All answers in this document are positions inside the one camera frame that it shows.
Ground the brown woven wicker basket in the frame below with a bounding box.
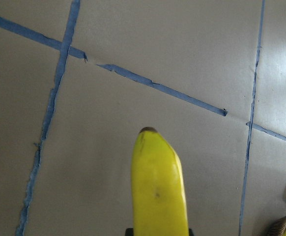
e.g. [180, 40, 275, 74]
[266, 216, 286, 236]

